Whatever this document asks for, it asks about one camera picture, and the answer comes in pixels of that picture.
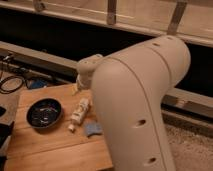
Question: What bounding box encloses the black cable loop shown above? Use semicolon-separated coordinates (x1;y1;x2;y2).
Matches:
0;75;26;95

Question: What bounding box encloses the metal rail post middle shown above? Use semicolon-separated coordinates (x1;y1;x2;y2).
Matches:
106;0;117;25

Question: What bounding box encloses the wooden board table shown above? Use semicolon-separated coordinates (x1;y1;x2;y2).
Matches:
4;84;112;171

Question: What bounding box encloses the metal rail post left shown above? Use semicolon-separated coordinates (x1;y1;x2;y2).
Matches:
33;0;45;12

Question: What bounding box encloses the black object left edge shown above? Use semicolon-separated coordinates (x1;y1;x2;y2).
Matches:
0;106;15;171

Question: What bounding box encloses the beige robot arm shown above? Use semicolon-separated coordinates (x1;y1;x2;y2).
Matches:
76;35;191;171

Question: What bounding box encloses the blue object on floor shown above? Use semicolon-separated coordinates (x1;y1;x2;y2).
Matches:
29;79;47;89

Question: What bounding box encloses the white plastic bottle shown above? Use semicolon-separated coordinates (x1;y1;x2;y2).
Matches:
68;98;90;132

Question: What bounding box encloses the dark ceramic bowl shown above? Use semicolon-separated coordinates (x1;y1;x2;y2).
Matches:
26;98;62;129

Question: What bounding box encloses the metal rail post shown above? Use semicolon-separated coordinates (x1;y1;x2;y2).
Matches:
33;0;45;12
106;0;117;25

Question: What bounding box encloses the blue sponge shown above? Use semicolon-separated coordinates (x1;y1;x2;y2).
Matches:
84;122;102;137

